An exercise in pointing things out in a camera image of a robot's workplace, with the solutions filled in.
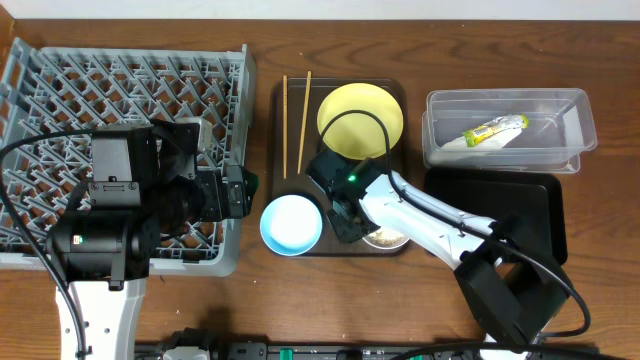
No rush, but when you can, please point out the white bowl with food scraps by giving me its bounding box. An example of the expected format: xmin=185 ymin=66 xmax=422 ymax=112
xmin=362 ymin=227 xmax=409 ymax=250

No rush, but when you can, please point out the wooden chopstick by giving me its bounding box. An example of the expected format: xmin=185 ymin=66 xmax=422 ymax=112
xmin=282 ymin=74 xmax=288 ymax=180
xmin=297 ymin=70 xmax=312 ymax=174

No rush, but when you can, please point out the white napkin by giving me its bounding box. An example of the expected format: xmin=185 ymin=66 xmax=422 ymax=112
xmin=427 ymin=129 xmax=523 ymax=164

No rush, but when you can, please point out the green snack wrapper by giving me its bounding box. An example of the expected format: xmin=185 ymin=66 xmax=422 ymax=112
xmin=462 ymin=114 xmax=530 ymax=148

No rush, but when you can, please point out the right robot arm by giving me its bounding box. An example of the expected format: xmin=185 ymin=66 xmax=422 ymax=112
xmin=306 ymin=150 xmax=571 ymax=345

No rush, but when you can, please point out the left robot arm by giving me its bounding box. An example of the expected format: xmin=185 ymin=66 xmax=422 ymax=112
xmin=46 ymin=118 xmax=258 ymax=359

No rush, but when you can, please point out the clear plastic waste bin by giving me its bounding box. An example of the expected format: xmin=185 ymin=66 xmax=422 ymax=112
xmin=422 ymin=88 xmax=598 ymax=173

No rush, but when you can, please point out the black waste tray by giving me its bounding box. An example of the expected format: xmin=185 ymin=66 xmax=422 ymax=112
xmin=423 ymin=167 xmax=568 ymax=264

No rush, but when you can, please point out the grey plastic dishwasher rack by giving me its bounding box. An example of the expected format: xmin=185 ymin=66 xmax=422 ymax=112
xmin=1 ymin=40 xmax=257 ymax=277

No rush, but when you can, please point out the light blue bowl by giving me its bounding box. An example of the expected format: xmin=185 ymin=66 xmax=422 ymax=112
xmin=260 ymin=194 xmax=323 ymax=257

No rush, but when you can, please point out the dark brown serving tray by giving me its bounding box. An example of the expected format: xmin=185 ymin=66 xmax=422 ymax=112
xmin=263 ymin=76 xmax=412 ymax=259

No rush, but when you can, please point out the yellow round plate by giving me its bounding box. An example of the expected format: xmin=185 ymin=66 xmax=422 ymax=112
xmin=317 ymin=83 xmax=404 ymax=160

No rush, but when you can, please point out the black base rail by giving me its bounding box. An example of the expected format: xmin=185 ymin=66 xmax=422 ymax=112
xmin=133 ymin=328 xmax=513 ymax=360

